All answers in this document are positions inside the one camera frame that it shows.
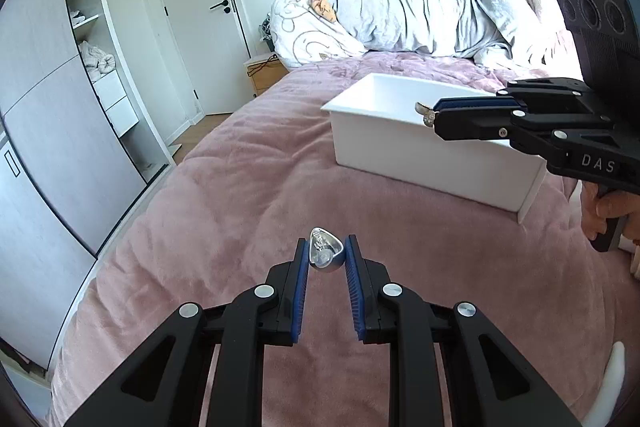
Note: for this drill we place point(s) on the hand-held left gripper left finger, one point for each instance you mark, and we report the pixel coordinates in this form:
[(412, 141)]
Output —
[(298, 292)]

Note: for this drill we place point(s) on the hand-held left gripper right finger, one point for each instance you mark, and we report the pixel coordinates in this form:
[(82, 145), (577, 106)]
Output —
[(356, 292)]

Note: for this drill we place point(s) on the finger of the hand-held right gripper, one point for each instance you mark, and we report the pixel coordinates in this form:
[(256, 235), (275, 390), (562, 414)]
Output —
[(475, 127), (480, 105)]

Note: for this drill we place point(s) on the silver teardrop earring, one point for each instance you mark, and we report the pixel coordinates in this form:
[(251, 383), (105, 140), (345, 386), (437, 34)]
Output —
[(322, 259)]

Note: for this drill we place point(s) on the gold earring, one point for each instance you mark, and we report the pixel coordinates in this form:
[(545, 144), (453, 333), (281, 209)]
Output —
[(425, 117)]

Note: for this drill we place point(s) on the white plastic storage box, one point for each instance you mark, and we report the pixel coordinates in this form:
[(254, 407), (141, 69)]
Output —
[(400, 147)]

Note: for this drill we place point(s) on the person's right hand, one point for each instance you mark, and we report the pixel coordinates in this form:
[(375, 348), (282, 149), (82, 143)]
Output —
[(595, 212)]

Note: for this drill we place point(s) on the pink fleece blanket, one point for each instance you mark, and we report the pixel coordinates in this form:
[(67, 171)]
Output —
[(200, 232)]

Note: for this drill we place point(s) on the grey duvet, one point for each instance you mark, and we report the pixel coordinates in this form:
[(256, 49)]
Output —
[(415, 7)]

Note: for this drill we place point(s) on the tan plush toy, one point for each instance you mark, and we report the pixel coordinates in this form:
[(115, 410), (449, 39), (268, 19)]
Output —
[(325, 7)]

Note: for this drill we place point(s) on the white patterned pillow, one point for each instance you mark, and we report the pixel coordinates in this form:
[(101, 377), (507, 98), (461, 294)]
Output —
[(300, 32)]

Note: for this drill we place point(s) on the wooden nightstand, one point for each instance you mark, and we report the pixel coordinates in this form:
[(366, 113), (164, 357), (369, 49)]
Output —
[(265, 74)]

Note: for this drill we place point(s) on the white wardrobe drawer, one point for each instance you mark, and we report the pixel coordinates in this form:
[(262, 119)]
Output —
[(122, 117), (111, 89)]

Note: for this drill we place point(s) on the white room door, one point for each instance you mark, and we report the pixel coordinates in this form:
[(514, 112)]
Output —
[(200, 32)]

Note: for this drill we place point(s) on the grey sliding-door wardrobe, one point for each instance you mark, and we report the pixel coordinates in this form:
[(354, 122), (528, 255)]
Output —
[(40, 132)]

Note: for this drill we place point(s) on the rolled white towels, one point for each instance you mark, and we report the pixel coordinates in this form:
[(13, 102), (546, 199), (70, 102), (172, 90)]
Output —
[(97, 62)]

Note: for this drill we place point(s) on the folded white clothes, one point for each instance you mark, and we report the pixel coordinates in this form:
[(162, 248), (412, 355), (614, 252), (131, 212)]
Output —
[(78, 18)]

